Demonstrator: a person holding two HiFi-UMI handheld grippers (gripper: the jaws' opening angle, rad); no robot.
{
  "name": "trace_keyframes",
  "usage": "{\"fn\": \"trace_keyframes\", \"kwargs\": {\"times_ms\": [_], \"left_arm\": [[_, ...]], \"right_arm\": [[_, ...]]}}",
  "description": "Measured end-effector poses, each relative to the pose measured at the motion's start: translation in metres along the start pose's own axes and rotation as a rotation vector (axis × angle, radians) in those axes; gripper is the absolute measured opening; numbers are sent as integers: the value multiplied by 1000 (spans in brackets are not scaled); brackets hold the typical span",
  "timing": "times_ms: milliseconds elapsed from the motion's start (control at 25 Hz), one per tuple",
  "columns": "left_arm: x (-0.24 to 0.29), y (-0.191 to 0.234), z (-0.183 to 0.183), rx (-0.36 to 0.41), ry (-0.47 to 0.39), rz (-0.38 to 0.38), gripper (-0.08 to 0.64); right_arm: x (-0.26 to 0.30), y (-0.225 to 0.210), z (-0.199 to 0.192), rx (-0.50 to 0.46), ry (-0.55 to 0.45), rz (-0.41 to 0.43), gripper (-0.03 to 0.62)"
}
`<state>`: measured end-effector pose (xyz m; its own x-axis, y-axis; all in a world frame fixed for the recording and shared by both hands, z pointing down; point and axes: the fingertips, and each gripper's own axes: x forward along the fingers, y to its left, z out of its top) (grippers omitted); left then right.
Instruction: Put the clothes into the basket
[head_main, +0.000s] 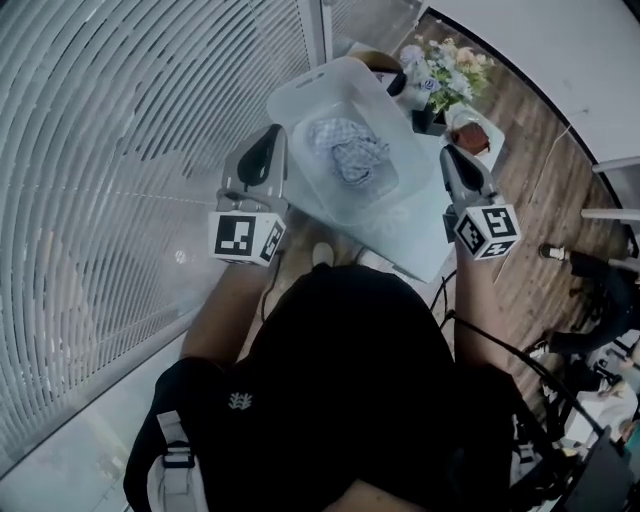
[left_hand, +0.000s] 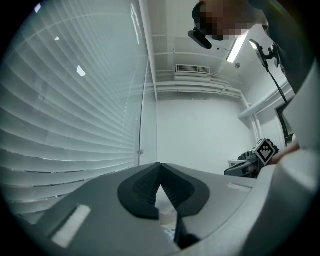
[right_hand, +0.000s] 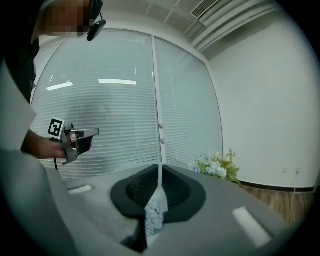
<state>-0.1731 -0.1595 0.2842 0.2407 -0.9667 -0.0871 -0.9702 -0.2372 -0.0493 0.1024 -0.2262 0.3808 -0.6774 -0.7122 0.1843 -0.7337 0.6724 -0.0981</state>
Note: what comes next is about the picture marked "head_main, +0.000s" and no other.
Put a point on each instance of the brown leather pouch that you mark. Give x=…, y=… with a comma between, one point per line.
x=471, y=137

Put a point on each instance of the white window blinds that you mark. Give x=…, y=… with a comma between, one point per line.
x=125, y=175

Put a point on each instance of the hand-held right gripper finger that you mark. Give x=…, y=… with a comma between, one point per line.
x=477, y=176
x=457, y=175

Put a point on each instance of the pastel artificial flower bouquet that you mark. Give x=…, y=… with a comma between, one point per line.
x=447, y=75

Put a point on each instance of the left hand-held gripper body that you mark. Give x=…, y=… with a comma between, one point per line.
x=240, y=235

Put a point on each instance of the person's black shirt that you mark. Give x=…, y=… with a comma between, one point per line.
x=340, y=390

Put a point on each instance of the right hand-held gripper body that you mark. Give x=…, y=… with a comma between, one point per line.
x=487, y=230

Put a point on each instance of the person's white shoe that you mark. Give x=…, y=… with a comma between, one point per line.
x=322, y=252

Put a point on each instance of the translucent white plastic basket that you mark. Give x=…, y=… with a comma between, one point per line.
x=325, y=105

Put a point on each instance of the black flower vase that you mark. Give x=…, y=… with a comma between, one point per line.
x=429, y=121

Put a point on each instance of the person's right forearm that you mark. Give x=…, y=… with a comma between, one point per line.
x=470, y=305

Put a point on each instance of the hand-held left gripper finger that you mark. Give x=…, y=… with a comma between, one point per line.
x=272, y=159
x=248, y=159

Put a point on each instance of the white rectangular tray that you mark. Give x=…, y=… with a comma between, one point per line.
x=492, y=136

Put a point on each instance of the round brown wooden board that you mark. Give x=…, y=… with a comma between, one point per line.
x=377, y=60

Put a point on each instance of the blue white checked clothes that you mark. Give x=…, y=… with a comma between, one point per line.
x=350, y=150

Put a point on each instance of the white metal furniture leg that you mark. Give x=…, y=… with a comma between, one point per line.
x=610, y=215
x=617, y=164

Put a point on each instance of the black equipment box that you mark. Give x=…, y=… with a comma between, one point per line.
x=600, y=475

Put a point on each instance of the person's left forearm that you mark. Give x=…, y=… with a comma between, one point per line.
x=220, y=310

